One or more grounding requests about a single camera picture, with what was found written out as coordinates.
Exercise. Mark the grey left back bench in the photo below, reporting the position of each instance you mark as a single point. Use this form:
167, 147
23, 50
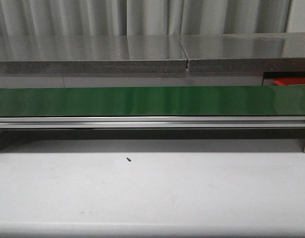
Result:
91, 54

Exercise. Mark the grey bench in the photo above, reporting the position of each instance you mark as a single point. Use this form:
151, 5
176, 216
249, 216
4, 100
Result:
91, 54
258, 52

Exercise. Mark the green conveyor belt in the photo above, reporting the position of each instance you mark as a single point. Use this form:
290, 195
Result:
154, 101

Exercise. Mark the red plastic bin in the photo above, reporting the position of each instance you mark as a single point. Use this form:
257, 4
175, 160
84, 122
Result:
289, 81

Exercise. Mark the grey right back bench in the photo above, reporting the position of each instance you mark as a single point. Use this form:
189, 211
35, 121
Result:
258, 52

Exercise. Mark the grey pleated curtain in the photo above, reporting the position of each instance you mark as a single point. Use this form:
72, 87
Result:
141, 17

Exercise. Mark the aluminium conveyor frame rail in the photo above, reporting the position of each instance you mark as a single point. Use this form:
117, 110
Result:
175, 122

